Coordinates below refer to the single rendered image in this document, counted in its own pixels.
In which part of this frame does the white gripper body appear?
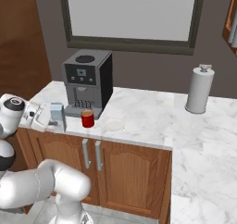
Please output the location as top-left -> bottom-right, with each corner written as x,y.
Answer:
31,103 -> 68,133

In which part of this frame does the red coffee mug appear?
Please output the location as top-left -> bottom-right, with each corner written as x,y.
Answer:
81,108 -> 95,129

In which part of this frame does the grey coffee machine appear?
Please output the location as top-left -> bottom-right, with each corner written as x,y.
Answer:
62,49 -> 114,121

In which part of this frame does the white saucer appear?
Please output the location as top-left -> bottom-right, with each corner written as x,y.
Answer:
104,118 -> 126,132

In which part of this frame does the brown wooden cupboard door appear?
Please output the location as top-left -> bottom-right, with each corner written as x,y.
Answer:
92,139 -> 172,219
25,129 -> 94,205

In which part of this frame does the brown wooden tall cabinet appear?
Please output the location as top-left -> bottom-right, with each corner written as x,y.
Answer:
0,0 -> 53,101

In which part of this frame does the grey framed window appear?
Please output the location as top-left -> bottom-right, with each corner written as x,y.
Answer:
57,0 -> 206,56

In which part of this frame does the white paper towel roll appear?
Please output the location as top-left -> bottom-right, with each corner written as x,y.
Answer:
184,63 -> 216,115

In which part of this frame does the silver cupboard handle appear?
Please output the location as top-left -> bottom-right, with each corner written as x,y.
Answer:
81,138 -> 93,169
94,140 -> 105,172

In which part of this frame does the brown wooden wall cupboard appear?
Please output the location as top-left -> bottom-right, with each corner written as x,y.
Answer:
221,0 -> 237,56

